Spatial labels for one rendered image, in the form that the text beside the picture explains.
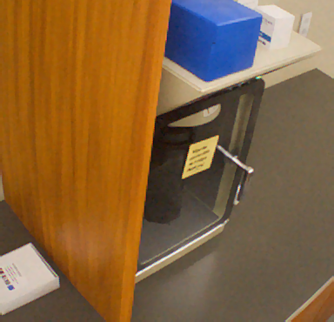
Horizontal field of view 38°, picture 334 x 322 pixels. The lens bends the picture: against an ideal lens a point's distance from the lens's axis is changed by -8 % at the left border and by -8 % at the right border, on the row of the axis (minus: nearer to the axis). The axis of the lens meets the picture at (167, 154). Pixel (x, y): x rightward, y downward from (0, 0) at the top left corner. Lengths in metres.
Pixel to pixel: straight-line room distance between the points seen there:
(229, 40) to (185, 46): 0.06
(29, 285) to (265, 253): 0.58
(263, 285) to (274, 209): 0.27
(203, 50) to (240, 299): 0.65
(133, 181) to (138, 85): 0.15
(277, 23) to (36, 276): 0.71
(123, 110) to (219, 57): 0.14
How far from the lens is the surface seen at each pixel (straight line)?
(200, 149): 0.94
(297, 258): 1.27
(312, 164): 1.58
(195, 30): 0.67
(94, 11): 0.67
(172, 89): 0.71
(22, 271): 1.10
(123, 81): 0.65
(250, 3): 0.87
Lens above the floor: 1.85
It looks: 38 degrees down
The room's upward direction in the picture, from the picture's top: 9 degrees clockwise
